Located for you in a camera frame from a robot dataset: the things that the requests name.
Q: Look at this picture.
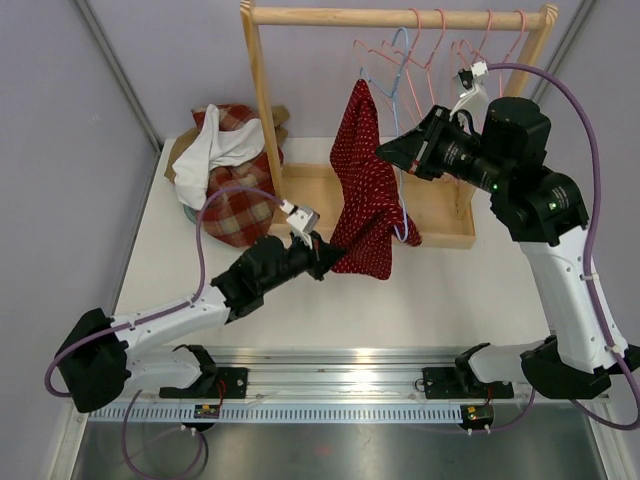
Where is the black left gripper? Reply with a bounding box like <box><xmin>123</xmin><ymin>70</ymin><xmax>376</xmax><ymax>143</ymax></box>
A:
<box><xmin>260</xmin><ymin>231</ymin><xmax>346</xmax><ymax>295</ymax></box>

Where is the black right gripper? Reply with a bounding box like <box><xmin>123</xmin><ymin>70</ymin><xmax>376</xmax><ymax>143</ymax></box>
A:
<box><xmin>377</xmin><ymin>105</ymin><xmax>513</xmax><ymax>196</ymax></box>

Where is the red polka dot skirt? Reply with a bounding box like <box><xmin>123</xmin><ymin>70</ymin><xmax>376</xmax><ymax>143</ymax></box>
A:
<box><xmin>329</xmin><ymin>79</ymin><xmax>422</xmax><ymax>280</ymax></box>

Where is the blue wire hanger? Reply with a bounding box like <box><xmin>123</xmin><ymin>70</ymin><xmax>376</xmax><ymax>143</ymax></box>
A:
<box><xmin>359</xmin><ymin>27</ymin><xmax>410</xmax><ymax>243</ymax></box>

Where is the red plaid skirt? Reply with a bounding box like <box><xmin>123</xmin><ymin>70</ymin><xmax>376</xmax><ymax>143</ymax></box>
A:
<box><xmin>203</xmin><ymin>104</ymin><xmax>275</xmax><ymax>248</ymax></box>

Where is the pink wire hanger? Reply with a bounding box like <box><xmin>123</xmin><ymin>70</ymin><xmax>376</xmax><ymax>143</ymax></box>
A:
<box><xmin>352</xmin><ymin>8</ymin><xmax>422</xmax><ymax>132</ymax></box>
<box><xmin>449</xmin><ymin>9</ymin><xmax>493</xmax><ymax>101</ymax></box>
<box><xmin>399</xmin><ymin>8</ymin><xmax>447</xmax><ymax>117</ymax></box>
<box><xmin>498</xmin><ymin>9</ymin><xmax>526</xmax><ymax>97</ymax></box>

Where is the tan skirt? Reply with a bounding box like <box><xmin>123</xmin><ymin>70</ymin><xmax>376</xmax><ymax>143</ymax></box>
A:
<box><xmin>164</xmin><ymin>103</ymin><xmax>290</xmax><ymax>183</ymax></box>

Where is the small white skirt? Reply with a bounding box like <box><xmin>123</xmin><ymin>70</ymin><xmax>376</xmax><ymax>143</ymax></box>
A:
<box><xmin>173</xmin><ymin>104</ymin><xmax>265</xmax><ymax>211</ymax></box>

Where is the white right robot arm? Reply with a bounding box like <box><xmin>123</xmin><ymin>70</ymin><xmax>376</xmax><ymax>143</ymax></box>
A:
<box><xmin>376</xmin><ymin>97</ymin><xmax>622</xmax><ymax>400</ymax></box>

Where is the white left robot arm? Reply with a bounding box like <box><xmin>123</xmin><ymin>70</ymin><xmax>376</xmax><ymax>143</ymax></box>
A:
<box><xmin>55</xmin><ymin>232</ymin><xmax>346</xmax><ymax>413</ymax></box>

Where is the wooden clothes rack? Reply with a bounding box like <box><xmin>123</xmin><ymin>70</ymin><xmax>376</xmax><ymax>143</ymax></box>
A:
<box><xmin>240</xmin><ymin>1</ymin><xmax>558</xmax><ymax>249</ymax></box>

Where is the teal plastic bin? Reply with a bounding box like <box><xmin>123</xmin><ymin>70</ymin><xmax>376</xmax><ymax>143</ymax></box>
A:
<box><xmin>183</xmin><ymin>205</ymin><xmax>198</xmax><ymax>225</ymax></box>

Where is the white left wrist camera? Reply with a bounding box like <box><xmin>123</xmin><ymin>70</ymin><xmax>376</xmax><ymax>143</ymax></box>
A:
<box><xmin>280</xmin><ymin>199</ymin><xmax>320</xmax><ymax>249</ymax></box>

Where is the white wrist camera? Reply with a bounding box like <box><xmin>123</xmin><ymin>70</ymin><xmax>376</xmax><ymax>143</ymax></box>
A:
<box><xmin>280</xmin><ymin>199</ymin><xmax>320</xmax><ymax>249</ymax></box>
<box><xmin>451</xmin><ymin>60</ymin><xmax>489</xmax><ymax>118</ymax></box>

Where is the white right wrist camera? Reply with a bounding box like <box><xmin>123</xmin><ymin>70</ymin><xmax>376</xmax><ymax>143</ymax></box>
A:
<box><xmin>451</xmin><ymin>60</ymin><xmax>489</xmax><ymax>118</ymax></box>

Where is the aluminium frame rail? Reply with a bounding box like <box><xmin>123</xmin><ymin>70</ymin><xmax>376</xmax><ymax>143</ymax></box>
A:
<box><xmin>69</xmin><ymin>0</ymin><xmax>616</xmax><ymax>406</ymax></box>

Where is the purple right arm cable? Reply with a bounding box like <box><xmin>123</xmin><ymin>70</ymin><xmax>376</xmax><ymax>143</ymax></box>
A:
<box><xmin>414</xmin><ymin>63</ymin><xmax>640</xmax><ymax>434</ymax></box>

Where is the slotted cable duct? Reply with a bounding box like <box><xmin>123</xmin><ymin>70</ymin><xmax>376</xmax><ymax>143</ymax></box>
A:
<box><xmin>89</xmin><ymin>402</ymin><xmax>462</xmax><ymax>424</ymax></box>

